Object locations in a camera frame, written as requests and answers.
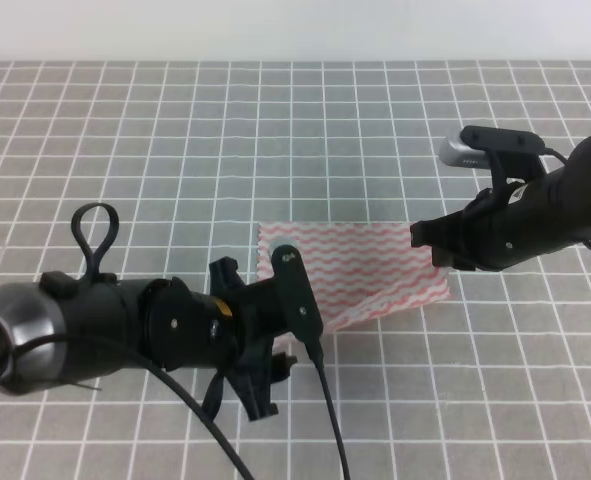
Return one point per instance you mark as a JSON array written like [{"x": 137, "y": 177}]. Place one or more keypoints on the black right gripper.
[{"x": 499, "y": 231}]

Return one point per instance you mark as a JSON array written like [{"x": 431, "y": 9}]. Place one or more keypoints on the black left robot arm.
[{"x": 65, "y": 330}]

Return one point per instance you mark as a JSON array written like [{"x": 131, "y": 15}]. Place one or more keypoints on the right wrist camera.
[{"x": 507, "y": 154}]

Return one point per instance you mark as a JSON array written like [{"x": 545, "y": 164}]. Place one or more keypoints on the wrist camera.
[
  {"x": 507, "y": 154},
  {"x": 295, "y": 294}
]

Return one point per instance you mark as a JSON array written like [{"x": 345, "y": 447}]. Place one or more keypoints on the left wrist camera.
[{"x": 295, "y": 294}]

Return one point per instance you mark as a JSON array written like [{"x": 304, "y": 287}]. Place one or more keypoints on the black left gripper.
[{"x": 232, "y": 329}]

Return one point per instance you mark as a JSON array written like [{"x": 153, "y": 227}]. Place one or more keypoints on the grey checked tablecloth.
[{"x": 493, "y": 383}]

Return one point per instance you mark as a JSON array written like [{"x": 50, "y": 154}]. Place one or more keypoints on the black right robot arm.
[{"x": 575, "y": 171}]

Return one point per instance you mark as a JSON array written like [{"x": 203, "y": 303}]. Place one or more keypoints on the pink white wavy towel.
[{"x": 358, "y": 271}]

